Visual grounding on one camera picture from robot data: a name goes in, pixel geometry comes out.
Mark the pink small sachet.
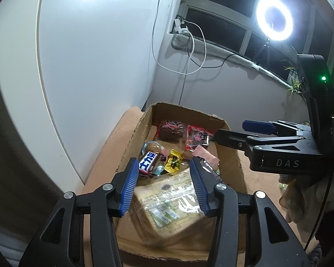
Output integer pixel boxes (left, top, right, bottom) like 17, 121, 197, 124
193, 145, 220, 170

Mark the red chocolate cake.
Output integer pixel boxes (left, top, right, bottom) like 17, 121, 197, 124
154, 120, 187, 142

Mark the yellow candy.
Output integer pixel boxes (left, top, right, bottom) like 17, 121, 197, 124
164, 150, 183, 174

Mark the green round pastry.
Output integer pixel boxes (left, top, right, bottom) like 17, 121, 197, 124
141, 141, 166, 155

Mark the black snickers style bar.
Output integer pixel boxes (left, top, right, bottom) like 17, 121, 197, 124
139, 151, 161, 175

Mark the dark chocolate bar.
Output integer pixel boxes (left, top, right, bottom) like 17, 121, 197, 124
198, 157, 219, 177

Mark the gloved right hand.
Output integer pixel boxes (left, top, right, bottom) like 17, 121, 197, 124
279, 175, 334, 242

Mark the open cardboard box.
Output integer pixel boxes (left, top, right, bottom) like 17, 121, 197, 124
111, 102, 247, 262

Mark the potted spider plant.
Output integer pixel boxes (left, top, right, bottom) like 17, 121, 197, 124
282, 60, 303, 97

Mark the peach fleece table blanket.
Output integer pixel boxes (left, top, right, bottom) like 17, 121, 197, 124
83, 103, 310, 266

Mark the white power strip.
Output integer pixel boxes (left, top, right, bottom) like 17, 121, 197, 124
172, 16, 189, 35

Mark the white cabinet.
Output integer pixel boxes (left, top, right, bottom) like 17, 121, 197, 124
0, 0, 172, 193

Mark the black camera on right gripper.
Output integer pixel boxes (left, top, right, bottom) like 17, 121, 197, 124
297, 54, 334, 154

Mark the white ring light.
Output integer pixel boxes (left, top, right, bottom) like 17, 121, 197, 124
256, 0, 293, 41

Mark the black cable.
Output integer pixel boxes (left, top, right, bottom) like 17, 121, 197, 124
179, 19, 257, 106

